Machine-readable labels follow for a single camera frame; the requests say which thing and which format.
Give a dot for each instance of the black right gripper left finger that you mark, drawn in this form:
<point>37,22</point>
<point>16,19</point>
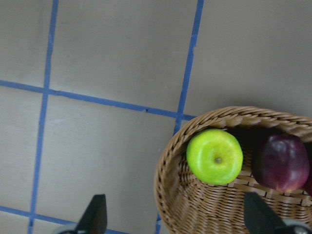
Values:
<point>94,219</point>

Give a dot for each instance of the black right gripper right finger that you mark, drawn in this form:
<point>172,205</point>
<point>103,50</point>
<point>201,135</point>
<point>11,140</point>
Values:
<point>259,218</point>

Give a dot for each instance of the dark red apple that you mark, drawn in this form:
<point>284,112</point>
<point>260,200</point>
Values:
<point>281,163</point>

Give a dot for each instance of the green apple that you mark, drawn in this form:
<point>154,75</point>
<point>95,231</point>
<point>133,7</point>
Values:
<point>215,157</point>

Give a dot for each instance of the woven wicker basket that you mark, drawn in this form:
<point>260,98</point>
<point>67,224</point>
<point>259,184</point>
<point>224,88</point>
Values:
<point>190,206</point>

